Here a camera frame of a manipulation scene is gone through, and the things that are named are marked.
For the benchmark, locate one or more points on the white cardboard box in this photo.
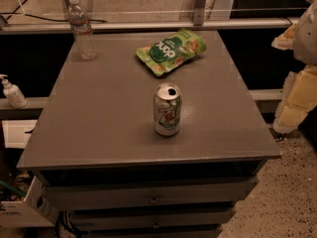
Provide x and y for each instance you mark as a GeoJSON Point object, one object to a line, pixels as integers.
{"type": "Point", "coordinates": [33, 211]}

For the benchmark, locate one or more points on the grey drawer cabinet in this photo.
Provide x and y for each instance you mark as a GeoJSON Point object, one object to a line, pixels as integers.
{"type": "Point", "coordinates": [100, 159]}

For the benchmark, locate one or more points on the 7up soda can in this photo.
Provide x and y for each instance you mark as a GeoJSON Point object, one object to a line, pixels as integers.
{"type": "Point", "coordinates": [167, 109]}

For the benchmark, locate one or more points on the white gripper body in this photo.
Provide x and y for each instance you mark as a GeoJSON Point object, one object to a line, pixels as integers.
{"type": "Point", "coordinates": [307, 37]}

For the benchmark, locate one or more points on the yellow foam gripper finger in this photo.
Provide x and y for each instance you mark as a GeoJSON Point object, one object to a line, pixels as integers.
{"type": "Point", "coordinates": [285, 40]}
{"type": "Point", "coordinates": [299, 97]}

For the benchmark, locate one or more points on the green chip bag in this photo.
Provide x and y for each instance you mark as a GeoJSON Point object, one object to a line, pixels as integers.
{"type": "Point", "coordinates": [170, 53]}

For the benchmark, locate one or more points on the clear plastic water bottle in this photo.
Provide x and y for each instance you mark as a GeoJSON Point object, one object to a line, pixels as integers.
{"type": "Point", "coordinates": [81, 28]}

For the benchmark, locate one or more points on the white pump dispenser bottle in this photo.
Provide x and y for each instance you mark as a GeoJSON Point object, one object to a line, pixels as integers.
{"type": "Point", "coordinates": [13, 93]}

